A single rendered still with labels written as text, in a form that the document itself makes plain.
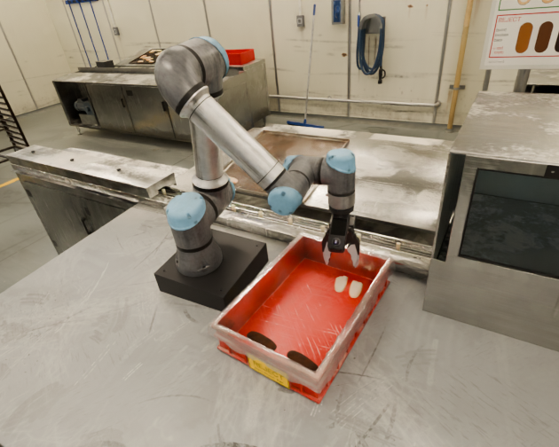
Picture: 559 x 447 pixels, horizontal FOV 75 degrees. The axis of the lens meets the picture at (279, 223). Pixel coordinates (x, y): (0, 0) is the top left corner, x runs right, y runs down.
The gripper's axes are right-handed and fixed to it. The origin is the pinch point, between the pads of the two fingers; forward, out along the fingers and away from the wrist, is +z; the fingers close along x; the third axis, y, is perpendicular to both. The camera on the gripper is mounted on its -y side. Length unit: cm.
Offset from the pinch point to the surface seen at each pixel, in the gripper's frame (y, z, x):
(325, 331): -18.9, 8.6, 2.0
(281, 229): 23.2, 4.5, 25.3
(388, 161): 68, -4, -12
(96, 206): 52, 18, 140
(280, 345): -25.9, 8.5, 12.9
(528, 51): 87, -43, -61
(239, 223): 26, 5, 44
